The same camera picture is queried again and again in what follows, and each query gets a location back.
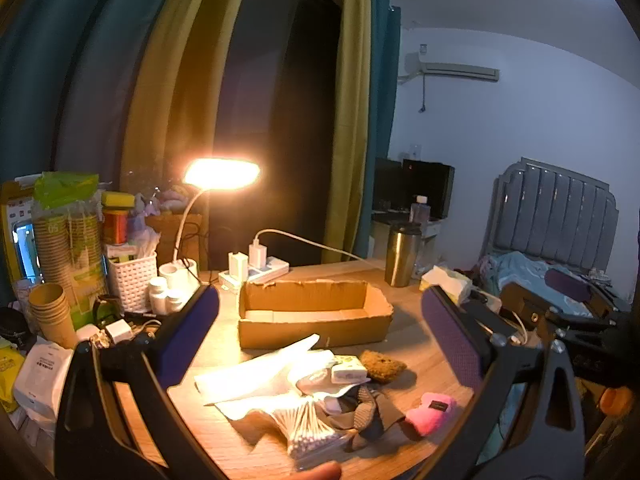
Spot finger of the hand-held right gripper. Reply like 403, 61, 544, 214
545, 267, 632, 312
500, 282, 621, 347

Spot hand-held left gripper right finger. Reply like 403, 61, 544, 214
420, 285, 586, 480

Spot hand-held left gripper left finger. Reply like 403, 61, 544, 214
54, 284, 221, 480

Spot pink plush toy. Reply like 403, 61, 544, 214
404, 392, 458, 438

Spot clear plastic bag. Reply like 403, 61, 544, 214
194, 332, 336, 406

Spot white paper towel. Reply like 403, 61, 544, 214
215, 394, 301, 436

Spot small white box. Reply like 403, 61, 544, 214
330, 362, 368, 383

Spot cardboard box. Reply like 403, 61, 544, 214
238, 280, 394, 350

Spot person's left hand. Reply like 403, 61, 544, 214
299, 461, 343, 480

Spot light blue blanket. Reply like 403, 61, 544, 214
480, 252, 631, 317

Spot pack of white tissues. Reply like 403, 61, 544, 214
420, 265, 502, 311

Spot white cube adapter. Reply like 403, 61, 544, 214
105, 320, 133, 345

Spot grey padded headboard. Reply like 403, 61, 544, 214
479, 157, 620, 281

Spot white woven basket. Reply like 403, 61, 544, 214
107, 252, 158, 313

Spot steel tumbler with black lid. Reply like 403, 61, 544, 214
384, 223, 423, 288

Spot brown cardboard carton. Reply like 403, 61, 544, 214
145, 212, 203, 271

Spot white power strip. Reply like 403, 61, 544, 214
218, 256, 290, 291

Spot grey socks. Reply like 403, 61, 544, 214
325, 385, 406, 453

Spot red can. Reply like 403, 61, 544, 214
102, 209, 130, 246

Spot clear plastic water bottle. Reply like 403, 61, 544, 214
409, 195, 432, 226

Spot pile of small plush toys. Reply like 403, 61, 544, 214
132, 185, 193, 217

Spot bagged white face mask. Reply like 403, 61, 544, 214
295, 370, 371, 402

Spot stack of brown paper cups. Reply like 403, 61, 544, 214
27, 282, 76, 348

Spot bagged sleeve of paper cups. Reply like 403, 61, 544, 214
32, 171, 108, 311

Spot black monitor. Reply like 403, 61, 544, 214
402, 159, 455, 220
375, 157, 405, 211

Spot white wipes pack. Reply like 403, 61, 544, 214
12, 342, 76, 421

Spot bag of cotton swabs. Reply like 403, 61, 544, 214
272, 400, 351, 471

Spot white desk lamp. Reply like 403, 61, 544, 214
159, 158, 261, 297

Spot black round pouch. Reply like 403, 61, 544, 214
0, 307, 31, 347

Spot yellow packet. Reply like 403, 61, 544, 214
0, 345, 26, 411

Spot yellow packaging box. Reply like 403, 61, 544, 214
0, 180, 41, 281

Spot white air conditioner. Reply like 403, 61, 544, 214
404, 51, 501, 82

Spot yellow curtain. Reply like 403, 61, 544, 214
122, 0, 257, 196
322, 0, 373, 263

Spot teal curtain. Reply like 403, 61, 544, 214
0, 0, 186, 186
356, 0, 402, 261

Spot long white charging cable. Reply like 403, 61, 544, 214
254, 229, 387, 267

